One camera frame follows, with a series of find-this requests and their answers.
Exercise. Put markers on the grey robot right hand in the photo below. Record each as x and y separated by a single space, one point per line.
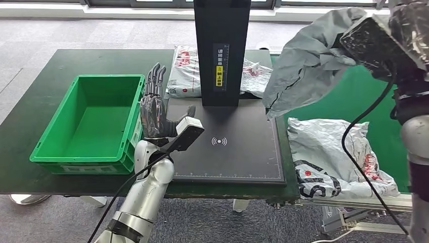
414 26

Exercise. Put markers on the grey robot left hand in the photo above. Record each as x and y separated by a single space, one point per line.
156 117

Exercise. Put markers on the small grey-white parcel bag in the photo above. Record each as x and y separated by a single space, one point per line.
301 67

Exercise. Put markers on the large white parcel black letters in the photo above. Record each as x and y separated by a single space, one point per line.
321 147

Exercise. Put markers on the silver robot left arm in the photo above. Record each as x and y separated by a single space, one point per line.
147 198

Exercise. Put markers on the flat white parcel red print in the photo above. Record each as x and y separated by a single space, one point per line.
184 77

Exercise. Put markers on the black inbound scanner machine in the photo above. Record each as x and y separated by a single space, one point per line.
234 157

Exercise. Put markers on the crumpled white parcel red print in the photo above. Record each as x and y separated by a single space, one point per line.
256 80

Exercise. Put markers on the green conveyor belt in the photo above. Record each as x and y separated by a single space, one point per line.
335 107

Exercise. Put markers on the green plastic crate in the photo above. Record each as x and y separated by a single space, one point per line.
97 127

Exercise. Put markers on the dark green table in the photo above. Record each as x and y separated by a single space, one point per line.
100 60

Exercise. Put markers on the white table leg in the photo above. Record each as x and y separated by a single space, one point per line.
239 205
95 201

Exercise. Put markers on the white window sill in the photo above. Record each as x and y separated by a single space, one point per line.
50 11

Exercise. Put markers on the silver round table foot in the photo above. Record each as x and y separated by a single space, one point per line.
28 200

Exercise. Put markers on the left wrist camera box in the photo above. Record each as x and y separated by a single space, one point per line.
186 135

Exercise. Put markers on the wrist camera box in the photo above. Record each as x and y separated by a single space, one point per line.
372 47
186 135

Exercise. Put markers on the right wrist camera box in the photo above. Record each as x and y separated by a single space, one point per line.
372 47

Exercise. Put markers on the window frame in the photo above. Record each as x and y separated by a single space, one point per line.
110 3

